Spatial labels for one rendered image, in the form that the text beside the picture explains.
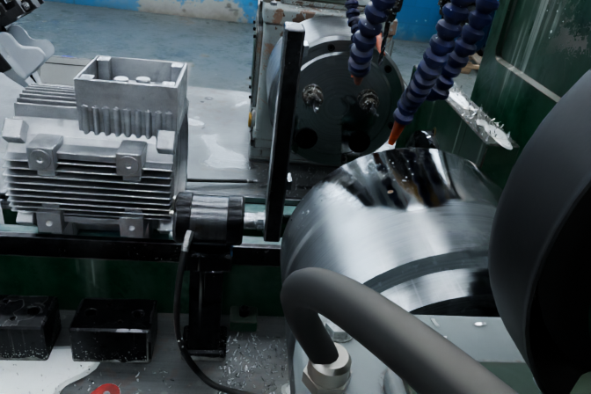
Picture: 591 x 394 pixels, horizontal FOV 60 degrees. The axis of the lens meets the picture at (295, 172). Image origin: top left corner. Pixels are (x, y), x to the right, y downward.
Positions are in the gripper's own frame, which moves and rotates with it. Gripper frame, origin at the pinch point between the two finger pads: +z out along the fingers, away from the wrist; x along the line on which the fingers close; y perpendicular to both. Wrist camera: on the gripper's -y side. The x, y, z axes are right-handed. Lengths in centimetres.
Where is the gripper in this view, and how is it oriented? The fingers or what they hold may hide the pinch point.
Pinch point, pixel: (31, 87)
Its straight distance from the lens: 81.0
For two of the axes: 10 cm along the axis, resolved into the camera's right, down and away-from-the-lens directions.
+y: 9.2, -3.8, -1.3
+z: 4.0, 7.9, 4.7
